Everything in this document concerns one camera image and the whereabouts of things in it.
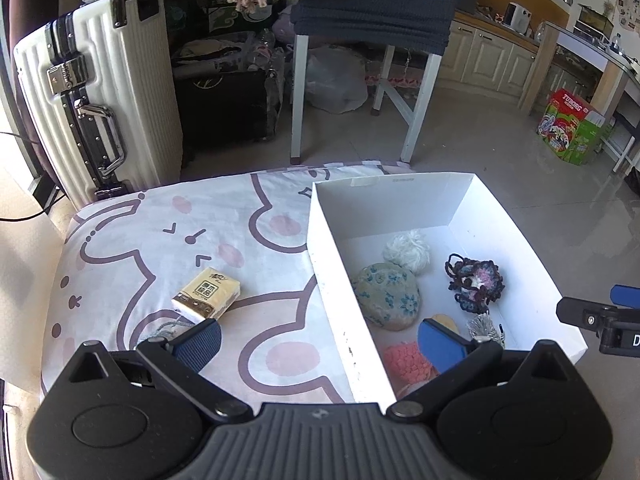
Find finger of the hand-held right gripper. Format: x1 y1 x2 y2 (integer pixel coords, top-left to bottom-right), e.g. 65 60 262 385
556 296 622 332
610 284 640 309

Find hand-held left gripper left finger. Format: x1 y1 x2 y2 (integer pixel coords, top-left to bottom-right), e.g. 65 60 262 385
67 317 253 424

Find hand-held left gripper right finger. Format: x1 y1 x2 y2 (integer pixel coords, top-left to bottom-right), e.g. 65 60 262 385
387 317 573 422

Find blue-grey knitted piece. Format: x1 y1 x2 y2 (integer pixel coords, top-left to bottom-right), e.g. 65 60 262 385
135 317 196 352

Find pink crochet piece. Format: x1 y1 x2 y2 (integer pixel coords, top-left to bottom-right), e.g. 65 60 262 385
382 341 441 396

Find dark crochet piece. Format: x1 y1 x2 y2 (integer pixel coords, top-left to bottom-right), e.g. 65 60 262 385
444 253 506 315

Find blue floral fabric pouch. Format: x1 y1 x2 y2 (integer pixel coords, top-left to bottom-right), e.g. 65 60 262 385
350 262 422 332

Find white fluffy pom pom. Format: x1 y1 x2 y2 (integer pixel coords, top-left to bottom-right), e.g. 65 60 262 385
383 230 432 274

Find white cardboard box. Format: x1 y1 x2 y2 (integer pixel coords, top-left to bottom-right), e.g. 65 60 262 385
306 172 589 404

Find beige tissue pack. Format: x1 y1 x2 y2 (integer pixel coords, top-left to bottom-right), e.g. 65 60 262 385
171 266 242 324

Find cartoon printed bed sheet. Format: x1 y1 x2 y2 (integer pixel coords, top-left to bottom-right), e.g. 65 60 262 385
42 159 416 407

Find green printed carton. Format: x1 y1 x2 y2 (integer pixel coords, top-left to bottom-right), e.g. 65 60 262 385
537 88 609 166

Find black case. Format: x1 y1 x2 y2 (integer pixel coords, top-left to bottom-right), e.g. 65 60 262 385
172 67 268 151

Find wooden glass-top counter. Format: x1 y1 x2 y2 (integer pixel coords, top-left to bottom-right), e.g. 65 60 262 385
520 20 640 177

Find white ribbed suitcase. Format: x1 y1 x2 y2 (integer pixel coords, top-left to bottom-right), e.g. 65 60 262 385
12 0 183 211

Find floral patterned mat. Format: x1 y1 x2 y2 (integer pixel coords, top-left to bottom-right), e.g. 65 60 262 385
364 72 431 89

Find cream kitchen cabinets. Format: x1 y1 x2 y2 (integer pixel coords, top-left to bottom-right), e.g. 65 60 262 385
440 10 571 107

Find translucent plastic bag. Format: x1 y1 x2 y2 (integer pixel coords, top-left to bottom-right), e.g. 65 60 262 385
305 46 369 114

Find white kitchen appliance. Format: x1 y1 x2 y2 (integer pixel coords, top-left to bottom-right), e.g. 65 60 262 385
501 2 533 29

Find dark blue draped cloth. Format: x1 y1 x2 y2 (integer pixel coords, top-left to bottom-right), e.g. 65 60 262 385
290 0 463 57

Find black cable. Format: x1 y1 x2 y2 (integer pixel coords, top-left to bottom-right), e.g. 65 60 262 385
0 130 52 224

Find white table frame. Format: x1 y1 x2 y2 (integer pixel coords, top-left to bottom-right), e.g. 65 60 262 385
290 34 443 165

